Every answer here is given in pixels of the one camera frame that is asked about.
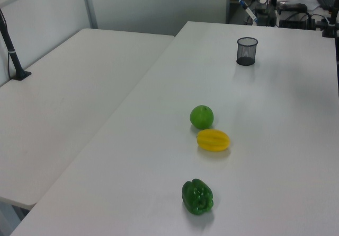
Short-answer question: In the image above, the white marker with blue cap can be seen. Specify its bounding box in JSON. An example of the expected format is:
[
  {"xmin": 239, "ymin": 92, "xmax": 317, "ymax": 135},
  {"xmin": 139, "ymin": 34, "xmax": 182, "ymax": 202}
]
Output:
[{"xmin": 235, "ymin": 0, "xmax": 259, "ymax": 24}]

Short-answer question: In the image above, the dark equipment box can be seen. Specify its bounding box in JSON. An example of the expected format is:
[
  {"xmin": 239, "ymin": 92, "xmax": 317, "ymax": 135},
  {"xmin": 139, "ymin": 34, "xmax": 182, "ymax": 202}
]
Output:
[{"xmin": 255, "ymin": 4, "xmax": 278, "ymax": 27}]

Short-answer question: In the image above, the black handheld controller device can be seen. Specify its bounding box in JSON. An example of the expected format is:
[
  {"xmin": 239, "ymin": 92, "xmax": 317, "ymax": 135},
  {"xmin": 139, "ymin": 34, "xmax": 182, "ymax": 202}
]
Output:
[{"xmin": 277, "ymin": 3, "xmax": 308, "ymax": 13}]

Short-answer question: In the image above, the black electronics box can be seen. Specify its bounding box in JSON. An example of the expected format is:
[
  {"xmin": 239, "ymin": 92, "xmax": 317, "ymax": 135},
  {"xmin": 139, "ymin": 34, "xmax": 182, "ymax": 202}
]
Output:
[{"xmin": 279, "ymin": 13, "xmax": 317, "ymax": 30}]

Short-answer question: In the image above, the black mesh pen cup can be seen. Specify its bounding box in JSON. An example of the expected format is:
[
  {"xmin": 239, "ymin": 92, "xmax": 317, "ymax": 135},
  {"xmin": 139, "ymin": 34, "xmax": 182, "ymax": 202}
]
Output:
[{"xmin": 236, "ymin": 37, "xmax": 259, "ymax": 66}]

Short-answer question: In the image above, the green apple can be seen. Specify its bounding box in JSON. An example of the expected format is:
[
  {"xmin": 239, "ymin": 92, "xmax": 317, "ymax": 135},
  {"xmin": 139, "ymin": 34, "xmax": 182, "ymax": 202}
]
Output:
[{"xmin": 189, "ymin": 104, "xmax": 215, "ymax": 130}]

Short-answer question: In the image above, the yellow starfruit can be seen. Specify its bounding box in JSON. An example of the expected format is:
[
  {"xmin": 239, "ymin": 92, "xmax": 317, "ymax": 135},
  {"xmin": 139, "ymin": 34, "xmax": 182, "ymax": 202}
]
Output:
[{"xmin": 196, "ymin": 129, "xmax": 231, "ymax": 152}]

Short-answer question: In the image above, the green bell pepper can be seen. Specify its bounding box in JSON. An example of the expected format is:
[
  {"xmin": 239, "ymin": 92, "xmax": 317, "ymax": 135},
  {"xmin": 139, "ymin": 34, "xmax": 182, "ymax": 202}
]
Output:
[{"xmin": 181, "ymin": 178, "xmax": 214, "ymax": 216}]

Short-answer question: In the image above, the white side table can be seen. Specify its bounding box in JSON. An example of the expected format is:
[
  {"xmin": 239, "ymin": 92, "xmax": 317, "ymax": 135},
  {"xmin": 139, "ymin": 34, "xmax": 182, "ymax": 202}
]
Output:
[{"xmin": 0, "ymin": 28, "xmax": 175, "ymax": 210}]

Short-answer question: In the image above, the black clamp camera stand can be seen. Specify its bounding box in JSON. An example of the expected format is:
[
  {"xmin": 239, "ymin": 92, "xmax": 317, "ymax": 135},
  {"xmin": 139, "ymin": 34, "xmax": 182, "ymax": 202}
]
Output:
[{"xmin": 322, "ymin": 0, "xmax": 339, "ymax": 38}]

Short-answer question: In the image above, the grey aluminium partition post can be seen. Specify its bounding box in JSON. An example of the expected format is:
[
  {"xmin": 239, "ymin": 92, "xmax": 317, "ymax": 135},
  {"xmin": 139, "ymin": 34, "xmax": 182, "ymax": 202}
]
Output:
[{"xmin": 80, "ymin": 0, "xmax": 99, "ymax": 30}]

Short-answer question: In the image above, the black camera pole with base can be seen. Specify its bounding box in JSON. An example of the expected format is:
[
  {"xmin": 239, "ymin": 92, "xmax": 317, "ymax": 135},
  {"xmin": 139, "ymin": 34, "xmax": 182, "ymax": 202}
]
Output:
[{"xmin": 0, "ymin": 7, "xmax": 32, "ymax": 82}]

